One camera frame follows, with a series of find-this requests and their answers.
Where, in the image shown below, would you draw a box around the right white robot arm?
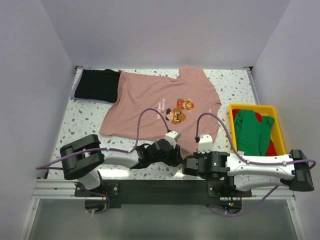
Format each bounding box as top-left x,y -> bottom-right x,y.
182,149 -> 315,197

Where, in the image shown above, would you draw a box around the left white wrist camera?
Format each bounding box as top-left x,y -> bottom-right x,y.
164,130 -> 182,148

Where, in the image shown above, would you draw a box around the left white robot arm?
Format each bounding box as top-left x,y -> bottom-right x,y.
59,131 -> 183,196

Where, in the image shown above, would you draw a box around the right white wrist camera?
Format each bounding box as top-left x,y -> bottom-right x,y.
195,133 -> 214,154

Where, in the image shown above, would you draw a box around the green t-shirt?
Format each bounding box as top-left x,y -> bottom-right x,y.
233,109 -> 276,156

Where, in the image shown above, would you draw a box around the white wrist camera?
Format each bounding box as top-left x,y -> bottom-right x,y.
195,133 -> 214,154
164,130 -> 182,148

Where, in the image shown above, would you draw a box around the pink printed t-shirt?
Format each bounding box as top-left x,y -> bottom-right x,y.
99,66 -> 222,157

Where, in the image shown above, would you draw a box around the folded black t-shirt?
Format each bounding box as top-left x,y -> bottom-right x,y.
74,68 -> 121,103

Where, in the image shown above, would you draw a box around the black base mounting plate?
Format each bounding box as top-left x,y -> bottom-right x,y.
74,179 -> 252,212

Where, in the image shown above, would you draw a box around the yellow plastic bin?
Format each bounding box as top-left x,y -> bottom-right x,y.
228,103 -> 287,156

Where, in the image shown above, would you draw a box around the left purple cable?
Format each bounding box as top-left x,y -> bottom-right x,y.
36,108 -> 173,216

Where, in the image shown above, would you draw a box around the red t-shirt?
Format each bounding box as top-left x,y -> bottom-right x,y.
231,108 -> 280,156

